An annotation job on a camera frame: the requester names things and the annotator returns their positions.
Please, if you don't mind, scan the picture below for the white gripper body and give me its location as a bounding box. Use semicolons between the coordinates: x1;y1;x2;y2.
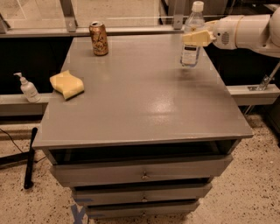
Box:
213;15;243;50

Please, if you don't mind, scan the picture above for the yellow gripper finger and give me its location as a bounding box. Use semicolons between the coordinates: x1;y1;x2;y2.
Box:
205;20;217;29
182;30;216;46

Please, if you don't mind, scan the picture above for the clear plastic water bottle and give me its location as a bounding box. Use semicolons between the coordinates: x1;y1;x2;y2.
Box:
180;1;205;67

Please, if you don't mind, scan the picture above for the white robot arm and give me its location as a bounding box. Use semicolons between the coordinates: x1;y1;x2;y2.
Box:
182;9;280;58

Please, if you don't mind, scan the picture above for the yellow sponge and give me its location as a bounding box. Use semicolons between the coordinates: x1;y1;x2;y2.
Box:
50;70;84;100

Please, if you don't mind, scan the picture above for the white pump dispenser bottle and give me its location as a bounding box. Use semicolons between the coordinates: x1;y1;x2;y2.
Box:
14;73;40;103

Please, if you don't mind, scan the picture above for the metal diagonal brace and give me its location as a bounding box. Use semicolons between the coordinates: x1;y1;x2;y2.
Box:
248;61;280;91

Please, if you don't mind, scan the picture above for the gold soda can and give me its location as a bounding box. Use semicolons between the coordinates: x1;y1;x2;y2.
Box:
89;21;109;56

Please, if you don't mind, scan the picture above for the grey drawer cabinet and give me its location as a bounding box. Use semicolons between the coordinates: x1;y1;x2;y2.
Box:
31;32;254;220

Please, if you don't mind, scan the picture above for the top grey drawer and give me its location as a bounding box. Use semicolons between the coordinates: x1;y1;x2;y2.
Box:
50;155;233;187

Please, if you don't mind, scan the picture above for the grey drawer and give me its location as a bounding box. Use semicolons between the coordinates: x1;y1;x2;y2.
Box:
86;199;200;219
72;183;212;206
50;155;233;187

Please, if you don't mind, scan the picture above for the middle grey drawer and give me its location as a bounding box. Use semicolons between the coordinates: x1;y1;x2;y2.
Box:
72;183;212;206

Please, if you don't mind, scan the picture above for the bottom grey drawer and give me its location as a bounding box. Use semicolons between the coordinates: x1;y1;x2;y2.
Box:
86;199;200;219

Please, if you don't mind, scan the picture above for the black stand leg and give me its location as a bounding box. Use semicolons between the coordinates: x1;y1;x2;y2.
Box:
24;128;38;190

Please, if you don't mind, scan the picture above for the metal bracket post right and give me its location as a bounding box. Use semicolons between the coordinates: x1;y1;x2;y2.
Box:
173;0;186;30

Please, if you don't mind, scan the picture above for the metal bracket post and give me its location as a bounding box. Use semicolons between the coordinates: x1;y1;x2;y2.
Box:
173;0;186;30
59;0;78;32

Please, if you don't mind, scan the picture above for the metal bracket post left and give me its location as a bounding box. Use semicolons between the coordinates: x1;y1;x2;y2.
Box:
59;0;78;32

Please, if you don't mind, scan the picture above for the black cable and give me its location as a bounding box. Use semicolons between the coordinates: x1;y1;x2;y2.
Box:
0;129;25;154

